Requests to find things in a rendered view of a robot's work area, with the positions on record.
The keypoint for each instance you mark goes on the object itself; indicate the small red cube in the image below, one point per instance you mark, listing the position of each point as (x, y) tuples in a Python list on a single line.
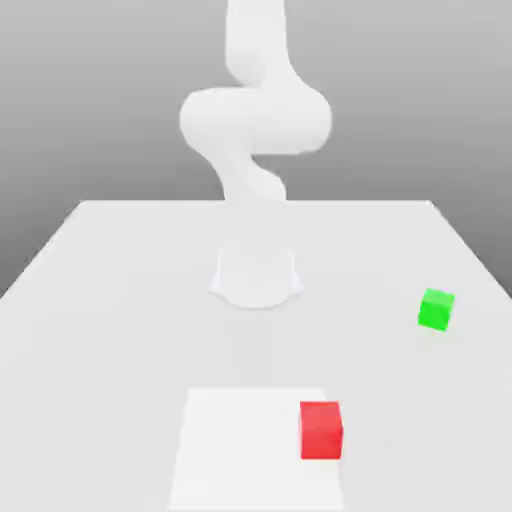
[(320, 432)]

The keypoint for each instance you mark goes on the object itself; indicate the small green cube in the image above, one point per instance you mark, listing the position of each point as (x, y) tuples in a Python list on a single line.
[(435, 311)]

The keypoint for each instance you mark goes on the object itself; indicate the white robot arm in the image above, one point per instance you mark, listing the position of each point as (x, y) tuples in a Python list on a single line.
[(256, 120)]

